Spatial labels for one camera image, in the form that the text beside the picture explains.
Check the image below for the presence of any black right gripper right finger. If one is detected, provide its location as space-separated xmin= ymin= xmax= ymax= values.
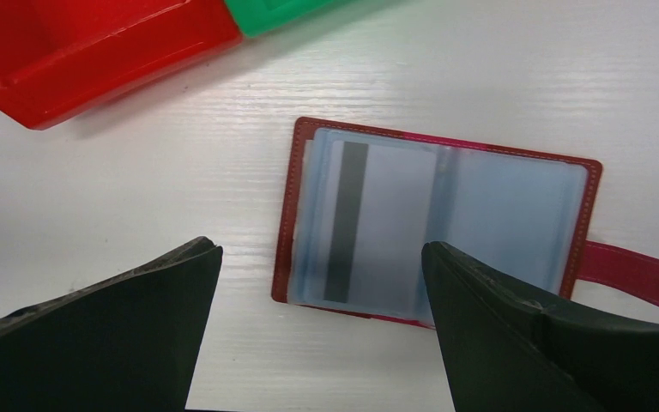
xmin=421 ymin=242 xmax=659 ymax=411

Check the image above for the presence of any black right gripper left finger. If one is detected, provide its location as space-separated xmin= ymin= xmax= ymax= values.
xmin=0 ymin=237 xmax=223 ymax=411

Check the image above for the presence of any red leather card holder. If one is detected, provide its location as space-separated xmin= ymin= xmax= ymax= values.
xmin=270 ymin=116 xmax=659 ymax=331

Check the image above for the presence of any red plastic bin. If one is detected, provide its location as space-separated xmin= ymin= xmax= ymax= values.
xmin=0 ymin=1 xmax=243 ymax=130

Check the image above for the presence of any green plastic bin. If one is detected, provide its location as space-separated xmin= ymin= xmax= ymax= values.
xmin=226 ymin=0 xmax=400 ymax=39

